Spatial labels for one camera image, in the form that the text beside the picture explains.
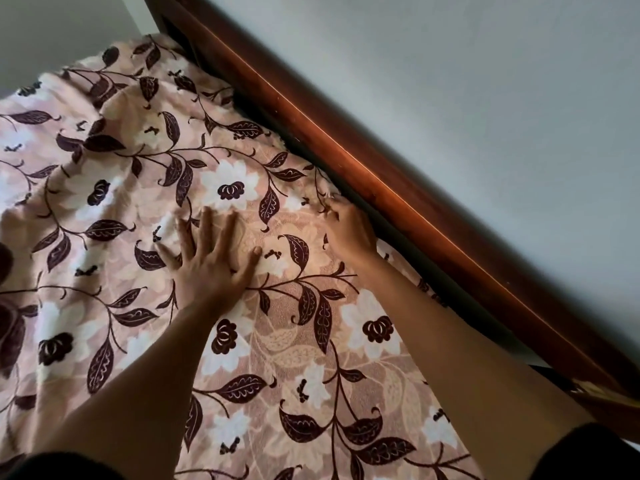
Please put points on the person's left hand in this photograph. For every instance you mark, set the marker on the person's left hand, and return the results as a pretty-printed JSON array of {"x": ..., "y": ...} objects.
[{"x": 210, "y": 272}]

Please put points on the person's right hand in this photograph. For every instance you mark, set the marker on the person's right hand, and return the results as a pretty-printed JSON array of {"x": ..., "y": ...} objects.
[{"x": 350, "y": 229}]

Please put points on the person's left forearm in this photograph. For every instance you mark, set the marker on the person's left forearm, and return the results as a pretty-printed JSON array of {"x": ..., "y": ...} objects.
[{"x": 135, "y": 389}]

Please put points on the dark wooden bed frame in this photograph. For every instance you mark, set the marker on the dark wooden bed frame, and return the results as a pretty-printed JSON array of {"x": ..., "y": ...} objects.
[{"x": 400, "y": 184}]

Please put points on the pink floral bed sheet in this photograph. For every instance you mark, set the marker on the pink floral bed sheet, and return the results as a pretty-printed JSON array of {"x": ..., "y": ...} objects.
[{"x": 125, "y": 194}]

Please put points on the person's right forearm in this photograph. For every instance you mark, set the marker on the person's right forearm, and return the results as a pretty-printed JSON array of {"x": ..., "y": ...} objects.
[{"x": 475, "y": 369}]

